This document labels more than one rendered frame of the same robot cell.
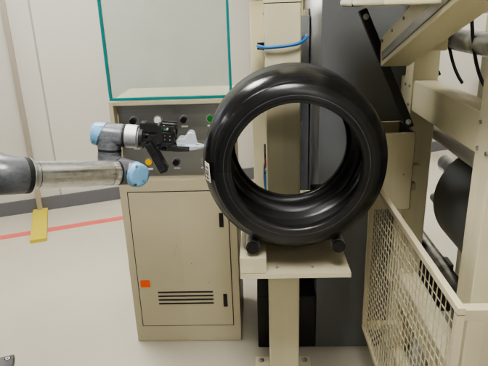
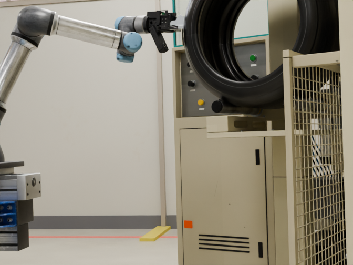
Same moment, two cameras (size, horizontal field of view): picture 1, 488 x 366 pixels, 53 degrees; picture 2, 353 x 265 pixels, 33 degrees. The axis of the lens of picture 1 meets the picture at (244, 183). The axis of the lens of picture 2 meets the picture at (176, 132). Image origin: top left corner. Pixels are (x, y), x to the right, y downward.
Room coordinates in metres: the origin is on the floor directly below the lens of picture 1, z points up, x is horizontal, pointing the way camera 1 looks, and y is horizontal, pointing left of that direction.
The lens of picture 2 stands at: (-0.51, -0.98, 0.77)
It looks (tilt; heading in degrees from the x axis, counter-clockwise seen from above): 1 degrees up; 30
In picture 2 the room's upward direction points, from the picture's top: 2 degrees counter-clockwise
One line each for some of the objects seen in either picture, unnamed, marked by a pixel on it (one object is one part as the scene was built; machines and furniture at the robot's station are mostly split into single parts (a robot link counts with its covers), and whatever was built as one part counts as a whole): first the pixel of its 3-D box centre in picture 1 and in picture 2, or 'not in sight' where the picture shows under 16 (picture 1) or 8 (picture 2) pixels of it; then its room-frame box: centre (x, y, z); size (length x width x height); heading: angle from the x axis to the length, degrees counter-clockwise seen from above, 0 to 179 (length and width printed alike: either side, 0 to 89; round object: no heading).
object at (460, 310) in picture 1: (396, 320); (342, 176); (1.38, -0.49, 0.65); 0.90 x 0.02 x 0.70; 178
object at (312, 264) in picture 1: (292, 250); (272, 133); (1.62, -0.17, 0.80); 0.37 x 0.36 x 0.02; 88
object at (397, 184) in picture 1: (385, 164); not in sight; (1.82, -0.56, 1.05); 0.20 x 0.15 x 0.30; 178
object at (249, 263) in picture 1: (253, 242); (238, 124); (1.62, -0.03, 0.84); 0.36 x 0.09 x 0.06; 178
